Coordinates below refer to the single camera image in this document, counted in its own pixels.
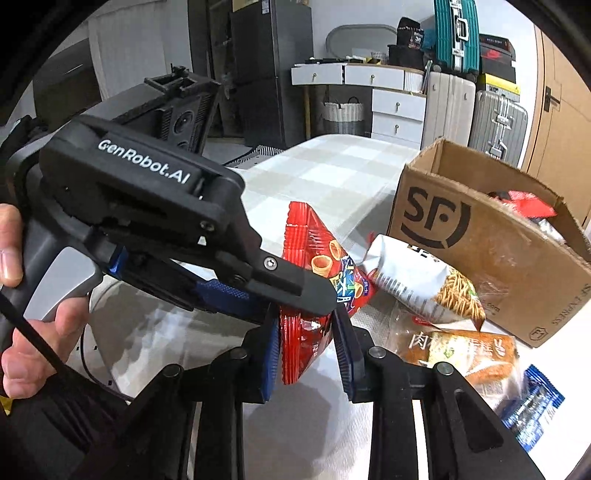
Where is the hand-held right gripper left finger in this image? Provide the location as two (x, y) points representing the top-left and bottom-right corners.
(88, 311), (283, 480)

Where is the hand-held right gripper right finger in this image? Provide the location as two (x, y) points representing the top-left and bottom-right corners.
(333, 307), (546, 480)

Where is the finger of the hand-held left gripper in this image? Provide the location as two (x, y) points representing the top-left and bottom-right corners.
(215, 251), (339, 317)
(129, 263), (279, 325)

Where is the red cone snack packet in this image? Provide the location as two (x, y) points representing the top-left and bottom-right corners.
(278, 200), (374, 386)

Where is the white noodle snack packet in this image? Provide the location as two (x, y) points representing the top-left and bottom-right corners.
(360, 233), (486, 330)

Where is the orange bread packet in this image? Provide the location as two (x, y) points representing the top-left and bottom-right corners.
(385, 305), (525, 411)

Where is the blue snack packet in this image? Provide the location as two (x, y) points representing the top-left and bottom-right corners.
(501, 364), (566, 450)

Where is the person's left hand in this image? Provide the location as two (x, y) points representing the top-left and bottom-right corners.
(0, 204), (94, 398)

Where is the woven laundry basket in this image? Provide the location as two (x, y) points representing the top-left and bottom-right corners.
(322, 97), (365, 137)

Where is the dark grey refrigerator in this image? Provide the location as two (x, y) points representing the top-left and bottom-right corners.
(229, 0), (315, 148)

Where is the white dresser with drawers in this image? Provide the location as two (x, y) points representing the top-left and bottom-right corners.
(290, 60), (428, 144)

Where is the beige suitcase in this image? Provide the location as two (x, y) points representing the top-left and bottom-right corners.
(421, 69), (477, 151)

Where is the oval mirror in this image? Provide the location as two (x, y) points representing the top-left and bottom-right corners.
(325, 24), (399, 63)

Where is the black case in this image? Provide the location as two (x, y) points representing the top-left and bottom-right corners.
(387, 44), (428, 71)

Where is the grey suitcase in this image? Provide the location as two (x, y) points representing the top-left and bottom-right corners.
(468, 89), (529, 164)

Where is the black bag white print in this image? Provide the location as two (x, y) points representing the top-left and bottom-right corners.
(396, 17), (426, 49)

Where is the teal suitcase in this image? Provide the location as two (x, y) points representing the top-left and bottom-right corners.
(433, 0), (481, 75)

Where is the red logo shoe box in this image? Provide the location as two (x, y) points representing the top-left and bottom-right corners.
(480, 46), (515, 63)

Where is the wooden door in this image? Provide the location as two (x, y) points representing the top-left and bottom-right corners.
(519, 25), (591, 217)

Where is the black shoe box red print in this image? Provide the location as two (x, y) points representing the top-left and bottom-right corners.
(479, 33), (513, 51)

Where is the black cable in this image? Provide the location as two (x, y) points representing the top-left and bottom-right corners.
(0, 288), (93, 393)

